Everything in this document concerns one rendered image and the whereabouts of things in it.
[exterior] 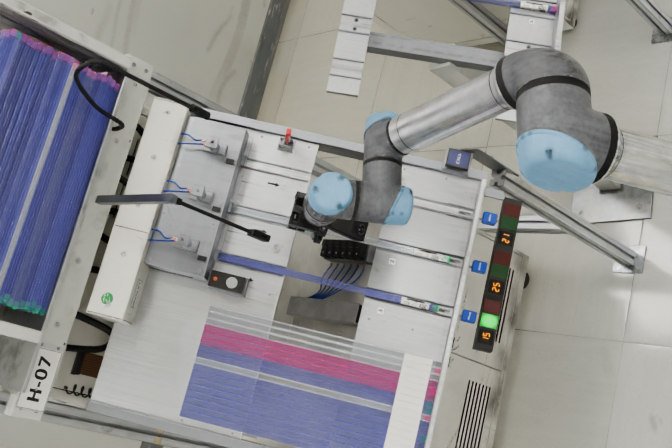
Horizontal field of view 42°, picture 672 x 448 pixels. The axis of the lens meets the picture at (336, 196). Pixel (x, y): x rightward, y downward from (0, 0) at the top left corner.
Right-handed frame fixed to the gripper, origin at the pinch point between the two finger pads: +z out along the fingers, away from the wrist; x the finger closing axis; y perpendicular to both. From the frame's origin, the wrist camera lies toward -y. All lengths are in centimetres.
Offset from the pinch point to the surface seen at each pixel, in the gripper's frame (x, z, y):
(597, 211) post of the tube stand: -37, 48, -81
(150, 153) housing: -6.2, 0.3, 39.2
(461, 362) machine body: 15, 46, -50
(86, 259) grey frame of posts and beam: 19.7, -2.4, 44.8
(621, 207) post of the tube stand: -38, 42, -86
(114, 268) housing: 19.7, 0.3, 39.2
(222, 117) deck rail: -19.9, 4.8, 26.9
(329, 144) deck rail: -19.3, 0.2, 2.2
